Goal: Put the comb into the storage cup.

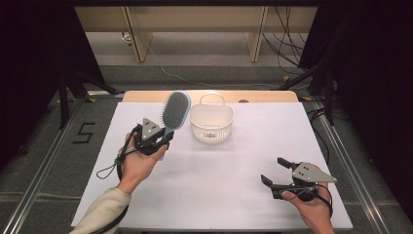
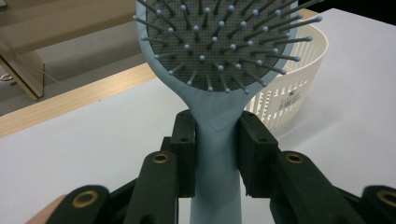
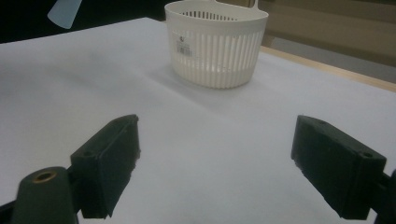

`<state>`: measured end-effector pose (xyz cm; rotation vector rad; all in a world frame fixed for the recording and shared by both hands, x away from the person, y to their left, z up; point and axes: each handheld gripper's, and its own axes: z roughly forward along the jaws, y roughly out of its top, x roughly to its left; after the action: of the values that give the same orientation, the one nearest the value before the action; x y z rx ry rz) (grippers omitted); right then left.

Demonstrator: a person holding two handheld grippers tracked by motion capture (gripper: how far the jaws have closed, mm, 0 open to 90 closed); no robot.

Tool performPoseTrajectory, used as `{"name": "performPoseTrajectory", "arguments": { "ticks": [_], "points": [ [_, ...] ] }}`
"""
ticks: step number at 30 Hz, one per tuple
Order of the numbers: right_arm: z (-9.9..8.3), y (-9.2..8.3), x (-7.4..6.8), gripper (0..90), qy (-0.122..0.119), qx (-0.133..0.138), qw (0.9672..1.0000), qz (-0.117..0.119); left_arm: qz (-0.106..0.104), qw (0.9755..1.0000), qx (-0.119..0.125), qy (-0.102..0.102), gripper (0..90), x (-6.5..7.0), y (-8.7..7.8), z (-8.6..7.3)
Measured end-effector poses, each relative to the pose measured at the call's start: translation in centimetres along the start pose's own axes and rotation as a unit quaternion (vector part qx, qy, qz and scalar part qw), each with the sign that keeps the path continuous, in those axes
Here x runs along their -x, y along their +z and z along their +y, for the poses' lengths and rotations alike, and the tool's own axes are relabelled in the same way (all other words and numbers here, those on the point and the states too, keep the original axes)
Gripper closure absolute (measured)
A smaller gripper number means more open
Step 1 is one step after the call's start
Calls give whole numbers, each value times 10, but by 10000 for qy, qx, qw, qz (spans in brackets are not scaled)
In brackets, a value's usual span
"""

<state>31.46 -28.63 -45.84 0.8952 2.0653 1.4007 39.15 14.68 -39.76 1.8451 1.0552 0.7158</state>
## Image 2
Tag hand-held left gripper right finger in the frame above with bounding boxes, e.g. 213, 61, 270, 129
237, 110, 279, 199

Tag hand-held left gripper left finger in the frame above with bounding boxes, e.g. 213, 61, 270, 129
169, 108, 197, 199

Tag light blue hairbrush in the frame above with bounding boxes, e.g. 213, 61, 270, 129
133, 0, 323, 224

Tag white plastic basket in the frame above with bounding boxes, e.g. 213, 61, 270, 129
244, 22, 330, 131

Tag white table mat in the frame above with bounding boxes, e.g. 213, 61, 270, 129
0, 7, 396, 224

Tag light wooden shelf unit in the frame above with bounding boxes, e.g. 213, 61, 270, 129
0, 0, 138, 102

